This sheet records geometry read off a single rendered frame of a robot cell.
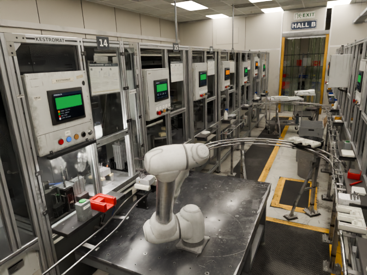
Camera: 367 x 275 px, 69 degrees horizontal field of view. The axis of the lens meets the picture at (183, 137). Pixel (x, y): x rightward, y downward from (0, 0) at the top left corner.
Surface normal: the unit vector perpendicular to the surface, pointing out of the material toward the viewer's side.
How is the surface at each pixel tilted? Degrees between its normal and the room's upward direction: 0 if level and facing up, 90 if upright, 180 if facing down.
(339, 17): 90
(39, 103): 90
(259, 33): 90
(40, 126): 90
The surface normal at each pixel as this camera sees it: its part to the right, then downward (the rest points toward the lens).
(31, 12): 0.90, 0.09
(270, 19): -0.44, 0.26
